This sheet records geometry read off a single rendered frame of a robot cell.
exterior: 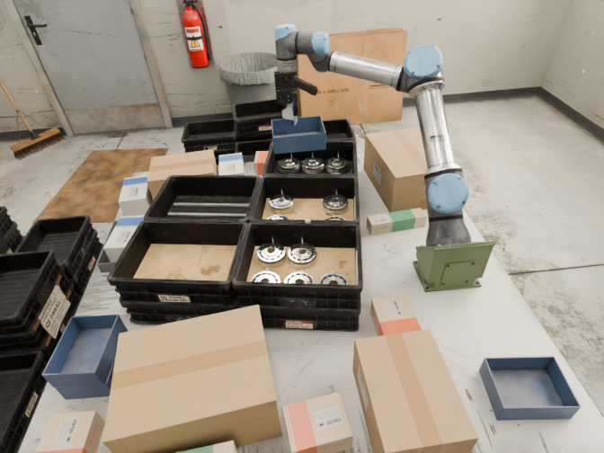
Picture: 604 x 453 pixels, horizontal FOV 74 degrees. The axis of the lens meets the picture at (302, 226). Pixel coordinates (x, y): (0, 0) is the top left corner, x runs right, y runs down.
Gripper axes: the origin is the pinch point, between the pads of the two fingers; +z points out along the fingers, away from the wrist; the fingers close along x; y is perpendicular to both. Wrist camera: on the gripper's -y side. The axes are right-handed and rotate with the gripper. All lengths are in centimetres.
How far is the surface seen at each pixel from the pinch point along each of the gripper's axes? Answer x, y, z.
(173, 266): 45, 49, 32
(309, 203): 15.1, -3.1, 29.9
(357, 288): 72, -12, 24
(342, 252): 45, -12, 32
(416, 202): 10, -51, 37
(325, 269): 53, -5, 33
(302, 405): 97, 7, 41
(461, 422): 109, -30, 33
